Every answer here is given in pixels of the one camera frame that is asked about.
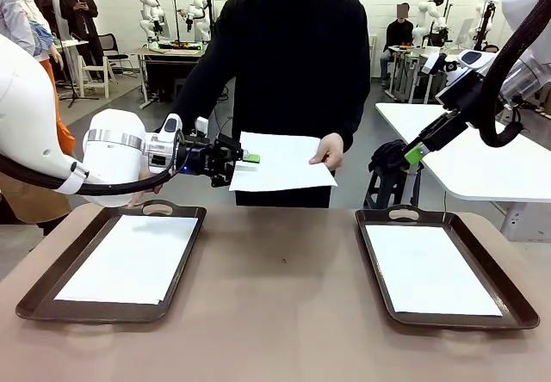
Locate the large white table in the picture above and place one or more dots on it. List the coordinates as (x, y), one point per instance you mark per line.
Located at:
(473, 171)

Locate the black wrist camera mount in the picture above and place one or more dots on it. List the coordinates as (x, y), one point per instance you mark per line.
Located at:
(465, 94)
(172, 124)

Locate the black office chair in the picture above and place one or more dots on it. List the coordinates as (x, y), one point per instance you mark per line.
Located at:
(112, 44)

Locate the black folding stool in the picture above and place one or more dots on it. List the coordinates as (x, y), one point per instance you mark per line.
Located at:
(389, 188)

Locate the brown apron garment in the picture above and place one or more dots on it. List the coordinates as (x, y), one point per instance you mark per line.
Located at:
(26, 205)

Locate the black tripod pole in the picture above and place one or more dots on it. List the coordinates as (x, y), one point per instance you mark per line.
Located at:
(486, 20)

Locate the person's torso black sweater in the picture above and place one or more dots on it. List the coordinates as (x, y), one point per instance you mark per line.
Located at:
(292, 63)

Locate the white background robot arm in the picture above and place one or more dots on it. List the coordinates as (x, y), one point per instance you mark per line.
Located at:
(424, 20)
(198, 16)
(150, 16)

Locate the person's left hand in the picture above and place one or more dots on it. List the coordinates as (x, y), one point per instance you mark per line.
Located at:
(331, 152)

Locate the person's left forearm black sleeve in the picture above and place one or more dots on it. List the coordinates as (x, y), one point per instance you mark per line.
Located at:
(355, 119)

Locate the wooden background table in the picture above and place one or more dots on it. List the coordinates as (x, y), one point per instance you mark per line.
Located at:
(168, 53)

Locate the brown plastic serving tray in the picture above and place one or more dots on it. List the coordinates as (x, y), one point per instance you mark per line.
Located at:
(107, 313)
(452, 322)

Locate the person's right forearm black sleeve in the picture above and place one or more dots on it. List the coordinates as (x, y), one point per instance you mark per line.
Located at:
(193, 98)

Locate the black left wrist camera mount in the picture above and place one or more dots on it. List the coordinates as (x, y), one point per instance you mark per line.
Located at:
(172, 124)

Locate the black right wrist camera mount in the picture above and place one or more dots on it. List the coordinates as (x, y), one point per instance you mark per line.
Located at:
(465, 94)

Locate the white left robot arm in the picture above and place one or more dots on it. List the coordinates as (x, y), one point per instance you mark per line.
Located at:
(26, 111)

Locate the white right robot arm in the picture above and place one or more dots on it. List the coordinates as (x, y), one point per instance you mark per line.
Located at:
(538, 46)

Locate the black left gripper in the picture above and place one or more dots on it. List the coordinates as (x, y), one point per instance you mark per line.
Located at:
(202, 158)

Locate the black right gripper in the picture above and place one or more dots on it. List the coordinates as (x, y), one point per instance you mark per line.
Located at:
(441, 131)

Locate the person's right hand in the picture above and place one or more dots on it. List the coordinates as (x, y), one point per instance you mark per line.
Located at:
(148, 186)

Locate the seated background person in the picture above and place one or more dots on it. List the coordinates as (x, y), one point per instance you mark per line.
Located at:
(398, 33)

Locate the black bag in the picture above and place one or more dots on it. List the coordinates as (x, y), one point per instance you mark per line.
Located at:
(387, 156)

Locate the background person black jacket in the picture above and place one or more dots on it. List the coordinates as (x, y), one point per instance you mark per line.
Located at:
(79, 16)

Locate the white wooden folding chair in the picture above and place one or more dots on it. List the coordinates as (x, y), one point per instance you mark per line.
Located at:
(92, 70)

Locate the background computer monitor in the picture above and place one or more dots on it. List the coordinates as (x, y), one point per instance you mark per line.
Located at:
(465, 31)

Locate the grey plastic stool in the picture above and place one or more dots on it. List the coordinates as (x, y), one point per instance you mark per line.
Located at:
(178, 87)

